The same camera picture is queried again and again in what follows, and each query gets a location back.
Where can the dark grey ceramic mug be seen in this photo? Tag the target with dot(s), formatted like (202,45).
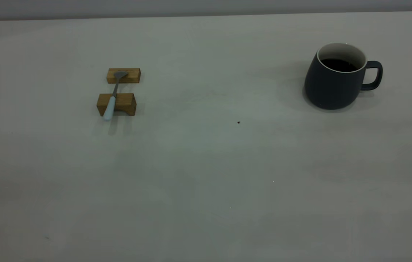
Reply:
(331,89)

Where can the arched wooden block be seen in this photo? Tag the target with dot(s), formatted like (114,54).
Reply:
(125,103)

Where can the flat rectangular wooden block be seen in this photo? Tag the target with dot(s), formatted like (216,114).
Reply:
(133,75)

